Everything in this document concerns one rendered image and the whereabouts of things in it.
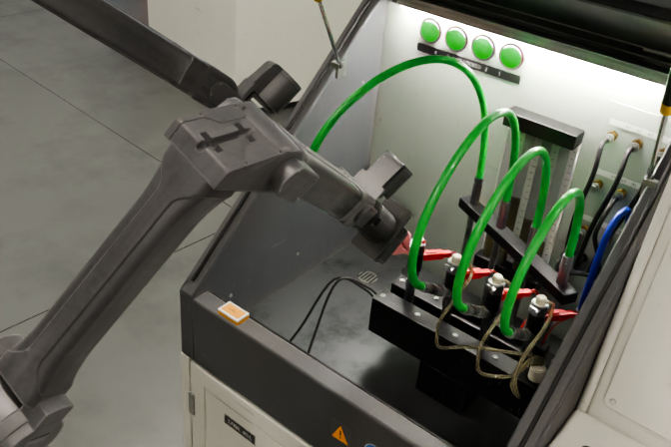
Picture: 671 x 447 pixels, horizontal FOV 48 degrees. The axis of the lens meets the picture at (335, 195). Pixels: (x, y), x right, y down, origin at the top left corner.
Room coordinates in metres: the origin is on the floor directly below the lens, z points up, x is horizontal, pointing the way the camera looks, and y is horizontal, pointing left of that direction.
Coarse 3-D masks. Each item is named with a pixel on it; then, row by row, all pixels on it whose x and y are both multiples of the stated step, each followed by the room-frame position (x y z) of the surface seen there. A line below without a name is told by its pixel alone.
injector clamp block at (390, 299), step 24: (384, 312) 1.09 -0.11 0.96; (408, 312) 1.08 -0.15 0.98; (432, 312) 1.11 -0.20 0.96; (456, 312) 1.09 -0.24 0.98; (384, 336) 1.09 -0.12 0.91; (408, 336) 1.06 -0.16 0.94; (432, 336) 1.03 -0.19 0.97; (456, 336) 1.02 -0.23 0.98; (432, 360) 1.03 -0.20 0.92; (456, 360) 1.00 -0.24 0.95; (480, 360) 0.97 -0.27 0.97; (504, 360) 0.97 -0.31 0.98; (432, 384) 1.02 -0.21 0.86; (456, 384) 0.99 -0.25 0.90; (480, 384) 0.97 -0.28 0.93; (504, 384) 0.94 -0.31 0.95; (528, 384) 0.92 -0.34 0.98; (456, 408) 0.99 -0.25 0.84; (504, 408) 0.94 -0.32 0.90
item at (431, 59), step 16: (400, 64) 1.17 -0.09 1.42; (416, 64) 1.18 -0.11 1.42; (448, 64) 1.22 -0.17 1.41; (464, 64) 1.24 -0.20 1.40; (384, 80) 1.15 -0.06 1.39; (352, 96) 1.13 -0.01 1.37; (480, 96) 1.26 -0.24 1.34; (336, 112) 1.11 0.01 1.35; (480, 112) 1.27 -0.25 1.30; (320, 144) 1.10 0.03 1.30; (480, 144) 1.28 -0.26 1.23; (480, 160) 1.28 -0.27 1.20; (480, 176) 1.28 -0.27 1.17
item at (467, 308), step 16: (528, 160) 1.02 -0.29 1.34; (544, 160) 1.09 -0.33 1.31; (512, 176) 0.99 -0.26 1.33; (544, 176) 1.11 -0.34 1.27; (496, 192) 0.97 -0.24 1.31; (544, 192) 1.11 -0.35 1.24; (544, 208) 1.12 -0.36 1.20; (480, 224) 0.93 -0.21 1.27; (528, 240) 1.12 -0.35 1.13; (464, 256) 0.91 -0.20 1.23; (464, 272) 0.91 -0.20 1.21; (464, 304) 0.93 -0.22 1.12
